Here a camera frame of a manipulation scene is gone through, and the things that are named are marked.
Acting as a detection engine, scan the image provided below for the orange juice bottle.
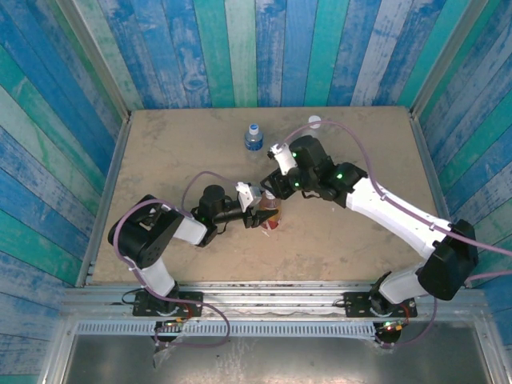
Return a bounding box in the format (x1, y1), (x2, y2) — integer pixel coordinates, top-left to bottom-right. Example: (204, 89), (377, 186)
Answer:
(258, 190), (283, 231)

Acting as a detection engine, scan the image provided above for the blue label water bottle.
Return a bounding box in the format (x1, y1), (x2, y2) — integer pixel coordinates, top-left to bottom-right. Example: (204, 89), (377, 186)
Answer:
(244, 123), (265, 161)

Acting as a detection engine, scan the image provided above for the green label clear bottle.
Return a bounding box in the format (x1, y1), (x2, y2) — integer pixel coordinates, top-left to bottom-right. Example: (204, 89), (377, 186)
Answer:
(298, 114), (323, 139)

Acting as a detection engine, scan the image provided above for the small electronics board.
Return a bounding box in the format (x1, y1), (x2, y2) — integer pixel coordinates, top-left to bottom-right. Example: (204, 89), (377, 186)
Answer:
(374, 318), (410, 348)
(153, 318), (190, 349)

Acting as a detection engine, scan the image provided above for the steel sheet panel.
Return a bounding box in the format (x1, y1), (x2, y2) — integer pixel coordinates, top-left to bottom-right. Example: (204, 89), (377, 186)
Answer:
(59, 334), (495, 384)

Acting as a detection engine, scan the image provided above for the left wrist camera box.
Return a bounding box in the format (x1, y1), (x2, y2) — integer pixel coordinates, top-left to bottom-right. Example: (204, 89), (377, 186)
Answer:
(234, 182), (263, 213)

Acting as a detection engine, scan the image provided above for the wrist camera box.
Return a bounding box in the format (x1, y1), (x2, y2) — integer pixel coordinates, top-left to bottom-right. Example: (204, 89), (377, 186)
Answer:
(234, 182), (263, 213)
(266, 142), (299, 176)

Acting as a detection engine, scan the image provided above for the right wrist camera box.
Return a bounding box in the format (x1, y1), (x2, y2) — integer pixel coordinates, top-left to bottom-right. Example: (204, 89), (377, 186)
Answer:
(266, 142), (299, 176)

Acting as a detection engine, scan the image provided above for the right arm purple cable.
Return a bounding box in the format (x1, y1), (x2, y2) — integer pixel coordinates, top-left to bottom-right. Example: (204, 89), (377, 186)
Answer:
(279, 119), (512, 349)

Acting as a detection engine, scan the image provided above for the aluminium mounting rail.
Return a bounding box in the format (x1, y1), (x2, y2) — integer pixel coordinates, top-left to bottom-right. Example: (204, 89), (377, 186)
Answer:
(59, 281), (489, 321)

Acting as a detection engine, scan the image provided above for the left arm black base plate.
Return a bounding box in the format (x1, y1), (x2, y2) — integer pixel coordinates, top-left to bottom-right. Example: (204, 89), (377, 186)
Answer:
(132, 291), (204, 318)

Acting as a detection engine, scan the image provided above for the aluminium table side rail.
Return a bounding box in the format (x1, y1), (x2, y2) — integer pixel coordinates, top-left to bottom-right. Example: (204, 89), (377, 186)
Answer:
(74, 115), (134, 288)
(408, 110), (453, 219)

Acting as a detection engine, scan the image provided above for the slotted grey cable duct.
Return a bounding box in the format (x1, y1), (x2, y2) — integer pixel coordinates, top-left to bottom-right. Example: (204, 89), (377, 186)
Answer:
(75, 322), (379, 338)

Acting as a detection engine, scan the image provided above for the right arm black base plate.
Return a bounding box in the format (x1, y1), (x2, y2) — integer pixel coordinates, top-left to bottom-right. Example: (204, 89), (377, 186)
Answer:
(344, 291), (418, 319)

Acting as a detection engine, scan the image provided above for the aluminium corner post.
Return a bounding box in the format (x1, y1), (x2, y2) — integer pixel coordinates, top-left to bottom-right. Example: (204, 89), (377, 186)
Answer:
(55, 0), (132, 121)
(410, 0), (492, 118)

